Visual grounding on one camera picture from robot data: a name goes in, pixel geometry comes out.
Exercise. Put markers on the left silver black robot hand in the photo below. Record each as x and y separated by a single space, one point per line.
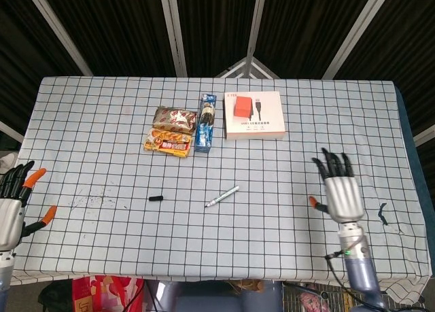
10 220

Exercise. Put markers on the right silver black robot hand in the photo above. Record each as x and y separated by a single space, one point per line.
343 196

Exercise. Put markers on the white marker with green label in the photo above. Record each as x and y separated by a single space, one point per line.
224 195

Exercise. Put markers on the black marker cap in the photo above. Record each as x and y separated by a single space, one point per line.
156 198

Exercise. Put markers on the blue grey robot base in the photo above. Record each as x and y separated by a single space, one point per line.
204 302

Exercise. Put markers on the left blue grey robot arm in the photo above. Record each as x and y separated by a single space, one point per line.
5 278

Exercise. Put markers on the white shoe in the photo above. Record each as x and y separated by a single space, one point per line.
7 162

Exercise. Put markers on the black bag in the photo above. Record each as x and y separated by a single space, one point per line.
54 296

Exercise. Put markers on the dark blue under cloth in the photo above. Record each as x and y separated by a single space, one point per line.
406 121

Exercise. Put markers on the white charger box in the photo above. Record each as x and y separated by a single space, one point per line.
255 121

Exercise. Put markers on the red printed bag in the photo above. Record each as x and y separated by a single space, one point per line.
108 293

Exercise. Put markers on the brown wooden object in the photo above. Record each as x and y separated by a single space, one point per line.
251 285

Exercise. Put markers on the white checked tablecloth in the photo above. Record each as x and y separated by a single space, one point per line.
217 240

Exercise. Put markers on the blue narrow product box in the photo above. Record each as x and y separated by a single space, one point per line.
204 138

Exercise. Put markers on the yellow curry box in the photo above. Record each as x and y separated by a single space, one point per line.
168 144

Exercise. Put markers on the silver brown snack bag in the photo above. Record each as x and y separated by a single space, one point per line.
173 120

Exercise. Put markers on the short white frame bar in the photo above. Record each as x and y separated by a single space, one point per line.
425 135
10 132

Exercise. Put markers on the white metal frame post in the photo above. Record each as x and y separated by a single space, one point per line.
256 23
174 30
57 30
357 33

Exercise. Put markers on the white triangular frame brace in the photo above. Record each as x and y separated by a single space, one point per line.
234 69

